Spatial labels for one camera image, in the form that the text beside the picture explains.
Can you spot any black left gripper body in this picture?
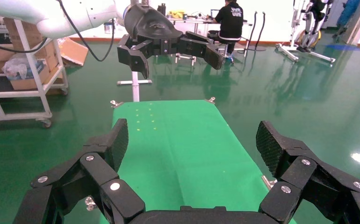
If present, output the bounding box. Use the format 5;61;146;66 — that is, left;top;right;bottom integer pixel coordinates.
124;3;184;57

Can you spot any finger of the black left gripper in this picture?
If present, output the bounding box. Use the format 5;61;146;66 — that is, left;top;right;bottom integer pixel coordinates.
179;31;224;70
117;35;153;79

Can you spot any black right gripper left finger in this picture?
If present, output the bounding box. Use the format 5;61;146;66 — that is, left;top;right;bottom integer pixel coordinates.
13;118;146;224

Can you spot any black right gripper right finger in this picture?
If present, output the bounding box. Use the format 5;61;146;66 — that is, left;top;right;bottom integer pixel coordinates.
255;120;360;224

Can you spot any flattened brown cardboard sheet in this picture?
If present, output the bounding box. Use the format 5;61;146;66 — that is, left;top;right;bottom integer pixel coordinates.
57;37;89;68

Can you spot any tall brown cardboard box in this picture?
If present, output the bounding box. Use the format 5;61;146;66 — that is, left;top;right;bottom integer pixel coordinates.
3;17;44;52

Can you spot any wide brown cardboard box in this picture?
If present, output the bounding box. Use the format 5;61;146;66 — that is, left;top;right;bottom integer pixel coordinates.
9;57;51;91

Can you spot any small brown cardboard box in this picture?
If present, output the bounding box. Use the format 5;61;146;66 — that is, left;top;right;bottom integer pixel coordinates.
0;43;16;63

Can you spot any yellow cloth bundle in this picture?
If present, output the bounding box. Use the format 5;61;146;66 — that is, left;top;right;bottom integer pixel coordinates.
167;10;186;19

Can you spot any white metal table leg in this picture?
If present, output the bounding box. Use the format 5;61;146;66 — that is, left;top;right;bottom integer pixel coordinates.
117;71;153;103

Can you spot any white office desk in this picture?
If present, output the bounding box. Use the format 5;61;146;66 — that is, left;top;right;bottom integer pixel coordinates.
167;16;253;38

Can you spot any seated person in black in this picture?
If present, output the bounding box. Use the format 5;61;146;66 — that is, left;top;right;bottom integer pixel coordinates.
208;0;245;64

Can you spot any black curved pole stand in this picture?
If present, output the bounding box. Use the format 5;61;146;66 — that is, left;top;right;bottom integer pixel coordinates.
243;11;267;58

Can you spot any white wheeled equipment stand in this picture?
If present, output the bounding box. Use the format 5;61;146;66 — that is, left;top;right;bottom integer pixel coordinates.
275;0;337;67

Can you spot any white wheeled shelf cart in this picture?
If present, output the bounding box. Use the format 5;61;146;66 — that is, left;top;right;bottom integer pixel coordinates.
0;18;70;129

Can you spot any clear plastic bag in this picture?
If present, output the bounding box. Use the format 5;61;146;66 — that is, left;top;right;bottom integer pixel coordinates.
1;53;46;82

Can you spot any white metal frame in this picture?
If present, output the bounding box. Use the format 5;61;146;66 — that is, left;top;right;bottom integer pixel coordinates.
175;53;197;67

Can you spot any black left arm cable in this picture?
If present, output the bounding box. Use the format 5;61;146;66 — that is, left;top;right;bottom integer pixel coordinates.
0;0;115;63

